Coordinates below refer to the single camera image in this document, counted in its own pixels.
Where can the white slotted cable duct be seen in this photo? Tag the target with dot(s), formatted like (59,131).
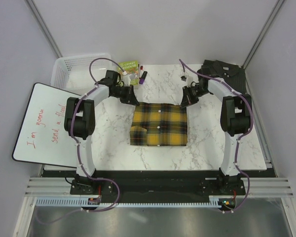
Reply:
(97,202)

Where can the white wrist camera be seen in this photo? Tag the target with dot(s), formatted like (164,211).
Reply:
(127,78)
(188,79)

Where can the aluminium corner post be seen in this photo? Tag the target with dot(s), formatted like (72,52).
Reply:
(263,32)
(43,27)

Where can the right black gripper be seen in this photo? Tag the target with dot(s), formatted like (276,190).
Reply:
(187,99)

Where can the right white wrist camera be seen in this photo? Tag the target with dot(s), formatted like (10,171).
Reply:
(188,79)

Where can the yellow plaid long sleeve shirt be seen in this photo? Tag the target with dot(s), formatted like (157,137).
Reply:
(159,125)

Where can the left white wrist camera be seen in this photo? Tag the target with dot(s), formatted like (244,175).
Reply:
(127,78)

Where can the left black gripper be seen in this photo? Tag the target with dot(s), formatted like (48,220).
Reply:
(130,97)

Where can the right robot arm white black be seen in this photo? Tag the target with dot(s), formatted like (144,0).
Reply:
(236,115)

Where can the red capped marker pen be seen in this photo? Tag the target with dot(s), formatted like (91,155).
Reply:
(140,71)

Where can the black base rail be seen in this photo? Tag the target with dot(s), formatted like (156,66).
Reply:
(153,186)

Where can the folded dark striped shirt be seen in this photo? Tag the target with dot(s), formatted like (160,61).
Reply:
(232,74)

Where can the whiteboard with red writing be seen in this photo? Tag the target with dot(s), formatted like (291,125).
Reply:
(42,138)

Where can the purple highlighter marker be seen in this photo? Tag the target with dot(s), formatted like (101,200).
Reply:
(143,77)

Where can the right aluminium corner post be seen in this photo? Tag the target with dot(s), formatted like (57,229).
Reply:
(263,32)

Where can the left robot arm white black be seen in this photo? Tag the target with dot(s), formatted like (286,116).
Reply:
(80,119)

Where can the green treehouse book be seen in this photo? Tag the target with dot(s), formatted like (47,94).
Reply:
(130,67)

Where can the white plastic basket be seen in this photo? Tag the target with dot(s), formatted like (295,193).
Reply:
(74,73)

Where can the left aluminium corner post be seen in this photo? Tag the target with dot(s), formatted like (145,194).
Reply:
(43,27)

